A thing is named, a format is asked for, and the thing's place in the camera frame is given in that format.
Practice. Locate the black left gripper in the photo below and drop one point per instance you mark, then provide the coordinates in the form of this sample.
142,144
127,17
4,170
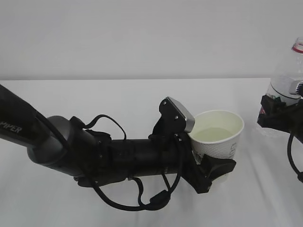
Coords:
199,177

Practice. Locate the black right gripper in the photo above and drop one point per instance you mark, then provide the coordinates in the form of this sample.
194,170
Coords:
275,114

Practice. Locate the white paper cup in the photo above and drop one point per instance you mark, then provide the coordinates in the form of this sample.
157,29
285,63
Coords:
216,133

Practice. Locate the Nongfu Spring water bottle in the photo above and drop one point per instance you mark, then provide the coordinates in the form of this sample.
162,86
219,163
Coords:
288,70

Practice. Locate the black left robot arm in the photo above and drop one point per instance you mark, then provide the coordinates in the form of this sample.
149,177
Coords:
93,158

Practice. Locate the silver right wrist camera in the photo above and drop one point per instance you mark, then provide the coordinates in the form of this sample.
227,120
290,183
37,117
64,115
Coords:
296,88

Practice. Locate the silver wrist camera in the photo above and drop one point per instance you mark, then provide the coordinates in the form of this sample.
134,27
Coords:
296,88
185,115

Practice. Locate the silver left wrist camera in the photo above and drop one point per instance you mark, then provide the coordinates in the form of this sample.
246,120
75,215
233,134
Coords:
185,115

